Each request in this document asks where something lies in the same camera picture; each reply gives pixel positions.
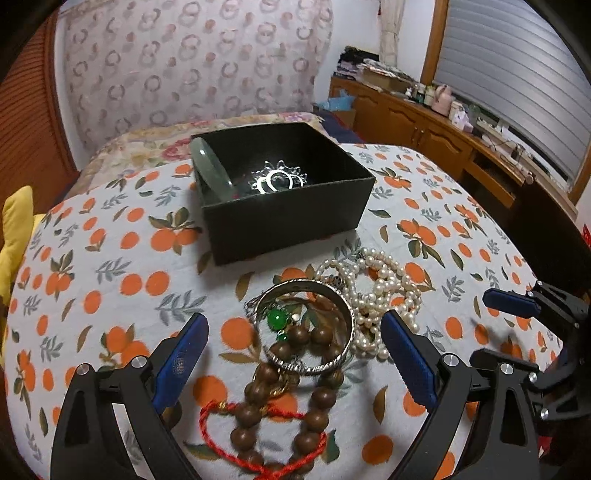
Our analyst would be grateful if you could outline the silver ornate jewelry piece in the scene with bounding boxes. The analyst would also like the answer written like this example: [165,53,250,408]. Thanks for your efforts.
[247,159,309,193]

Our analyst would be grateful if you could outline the white lace curtain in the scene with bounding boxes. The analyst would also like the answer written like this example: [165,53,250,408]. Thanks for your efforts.
[378,0,408,66]

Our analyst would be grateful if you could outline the silver metal bangle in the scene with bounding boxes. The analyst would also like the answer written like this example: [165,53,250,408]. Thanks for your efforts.
[253,279,356,376]

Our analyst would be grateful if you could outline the orange fruit print blanket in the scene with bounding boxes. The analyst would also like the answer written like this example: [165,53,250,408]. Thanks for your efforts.
[4,142,579,480]

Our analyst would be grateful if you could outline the blue plastic bag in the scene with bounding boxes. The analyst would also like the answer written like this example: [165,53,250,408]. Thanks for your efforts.
[314,89,357,112]

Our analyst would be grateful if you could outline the yellow cushion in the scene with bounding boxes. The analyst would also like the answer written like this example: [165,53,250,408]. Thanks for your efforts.
[0,185,46,302]

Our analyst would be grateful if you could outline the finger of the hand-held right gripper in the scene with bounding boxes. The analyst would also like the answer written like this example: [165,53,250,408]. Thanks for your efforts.
[483,279,583,335]
[524,335,579,423]

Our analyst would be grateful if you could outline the black cardboard box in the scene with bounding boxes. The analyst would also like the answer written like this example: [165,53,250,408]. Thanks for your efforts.
[190,122,376,267]

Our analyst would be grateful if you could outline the grey window blinds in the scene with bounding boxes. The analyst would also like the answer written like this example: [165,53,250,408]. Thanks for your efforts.
[433,0,591,184]

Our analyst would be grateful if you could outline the gold chain piece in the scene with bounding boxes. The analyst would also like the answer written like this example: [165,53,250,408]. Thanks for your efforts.
[264,373,302,398]

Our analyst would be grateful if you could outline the red string cord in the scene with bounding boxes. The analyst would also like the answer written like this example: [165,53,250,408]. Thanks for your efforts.
[198,400,329,477]

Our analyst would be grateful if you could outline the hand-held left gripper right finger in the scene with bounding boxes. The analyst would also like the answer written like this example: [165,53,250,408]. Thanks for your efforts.
[380,309,541,480]

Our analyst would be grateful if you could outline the wooden dresser cabinet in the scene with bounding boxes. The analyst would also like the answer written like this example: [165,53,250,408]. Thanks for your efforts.
[329,76,581,219]

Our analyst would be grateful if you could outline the dark navy cloth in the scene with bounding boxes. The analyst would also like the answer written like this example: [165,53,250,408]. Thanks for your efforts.
[318,110,366,145]

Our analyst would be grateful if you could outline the pink container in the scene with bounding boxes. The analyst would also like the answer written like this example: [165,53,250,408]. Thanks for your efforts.
[431,84,454,114]

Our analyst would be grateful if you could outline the wooden window frame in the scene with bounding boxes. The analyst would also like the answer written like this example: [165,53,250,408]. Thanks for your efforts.
[418,0,451,89]

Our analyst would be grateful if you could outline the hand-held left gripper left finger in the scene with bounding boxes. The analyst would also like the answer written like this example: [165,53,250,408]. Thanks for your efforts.
[50,313,209,480]

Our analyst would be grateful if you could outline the thin silver chain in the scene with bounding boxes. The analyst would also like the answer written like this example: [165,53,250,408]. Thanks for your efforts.
[243,294,262,325]

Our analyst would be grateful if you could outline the white pearl necklace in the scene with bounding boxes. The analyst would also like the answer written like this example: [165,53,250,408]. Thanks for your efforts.
[316,248,424,361]

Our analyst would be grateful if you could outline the ring patterned fabric cover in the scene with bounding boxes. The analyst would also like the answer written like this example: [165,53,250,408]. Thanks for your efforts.
[54,0,335,155]

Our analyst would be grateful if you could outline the brown wooden bead bracelet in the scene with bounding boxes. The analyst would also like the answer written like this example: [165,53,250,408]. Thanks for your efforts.
[229,325,345,480]

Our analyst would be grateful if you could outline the pale green jade bangle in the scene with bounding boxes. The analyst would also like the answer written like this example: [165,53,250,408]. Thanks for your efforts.
[189,137,238,203]

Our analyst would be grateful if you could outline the green gemstone pendant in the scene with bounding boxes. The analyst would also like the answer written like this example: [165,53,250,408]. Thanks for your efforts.
[265,307,301,345]

